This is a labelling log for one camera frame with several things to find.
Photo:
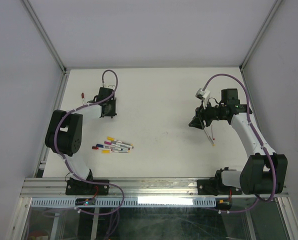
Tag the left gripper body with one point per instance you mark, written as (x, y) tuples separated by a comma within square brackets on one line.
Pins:
[(112, 108)]

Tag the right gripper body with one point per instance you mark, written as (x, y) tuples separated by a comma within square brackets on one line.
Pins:
[(207, 112)]

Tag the brown capped pen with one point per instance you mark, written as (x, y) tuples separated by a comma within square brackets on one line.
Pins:
[(83, 98)]

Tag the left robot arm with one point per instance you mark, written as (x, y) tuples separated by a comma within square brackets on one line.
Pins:
[(65, 131)]

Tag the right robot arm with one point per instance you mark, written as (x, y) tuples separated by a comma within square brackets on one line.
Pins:
[(265, 170)]

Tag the opened yellow pen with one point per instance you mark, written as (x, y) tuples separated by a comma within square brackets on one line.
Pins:
[(209, 138)]

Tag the pile of capped pens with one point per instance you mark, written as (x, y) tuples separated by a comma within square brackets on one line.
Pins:
[(112, 145)]

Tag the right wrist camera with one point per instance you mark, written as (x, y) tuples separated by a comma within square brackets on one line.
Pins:
[(203, 94)]

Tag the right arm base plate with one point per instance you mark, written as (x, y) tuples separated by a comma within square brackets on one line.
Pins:
[(214, 187)]

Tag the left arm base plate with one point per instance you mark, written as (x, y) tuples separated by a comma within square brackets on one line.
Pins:
[(76, 187)]

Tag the slotted cable duct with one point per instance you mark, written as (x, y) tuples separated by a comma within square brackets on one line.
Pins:
[(128, 202)]

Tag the aluminium front rail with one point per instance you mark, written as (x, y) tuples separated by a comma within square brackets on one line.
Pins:
[(132, 187)]

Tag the left frame post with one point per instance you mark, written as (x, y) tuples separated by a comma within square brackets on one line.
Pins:
[(43, 34)]

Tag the frame post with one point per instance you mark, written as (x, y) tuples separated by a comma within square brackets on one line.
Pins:
[(43, 34), (261, 32)]

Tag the right frame post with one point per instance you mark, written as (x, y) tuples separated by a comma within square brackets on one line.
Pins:
[(261, 32)]

